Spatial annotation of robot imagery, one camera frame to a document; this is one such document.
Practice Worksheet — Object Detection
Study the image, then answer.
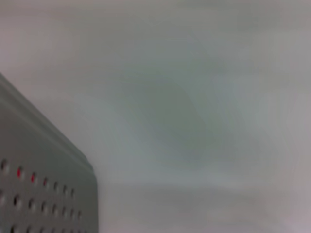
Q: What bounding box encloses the grey perforated plastic storage bin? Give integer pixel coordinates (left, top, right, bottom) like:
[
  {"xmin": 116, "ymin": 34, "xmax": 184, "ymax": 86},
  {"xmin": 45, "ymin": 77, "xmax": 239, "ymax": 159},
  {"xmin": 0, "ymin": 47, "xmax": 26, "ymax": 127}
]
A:
[{"xmin": 0, "ymin": 72, "xmax": 100, "ymax": 233}]

